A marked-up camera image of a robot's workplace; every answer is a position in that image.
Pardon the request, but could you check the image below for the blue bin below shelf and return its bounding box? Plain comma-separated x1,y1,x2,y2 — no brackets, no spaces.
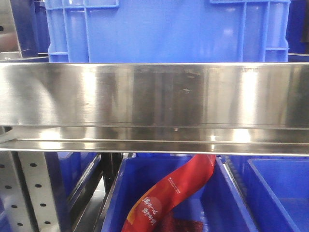
101,156,258,232

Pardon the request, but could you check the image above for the blue bin lower right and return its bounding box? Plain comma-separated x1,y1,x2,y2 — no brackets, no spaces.
247,158,309,232

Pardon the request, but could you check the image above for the red printed package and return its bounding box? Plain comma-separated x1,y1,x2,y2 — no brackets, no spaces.
122,154,216,232

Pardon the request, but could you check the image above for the large blue crate on shelf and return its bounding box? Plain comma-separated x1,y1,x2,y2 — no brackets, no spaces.
45,0,290,63

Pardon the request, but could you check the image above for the perforated steel upright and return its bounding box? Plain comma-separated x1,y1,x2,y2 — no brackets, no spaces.
0,151,62,232

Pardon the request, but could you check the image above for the stainless steel shelf rail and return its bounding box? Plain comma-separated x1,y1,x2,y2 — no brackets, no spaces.
0,63,309,156

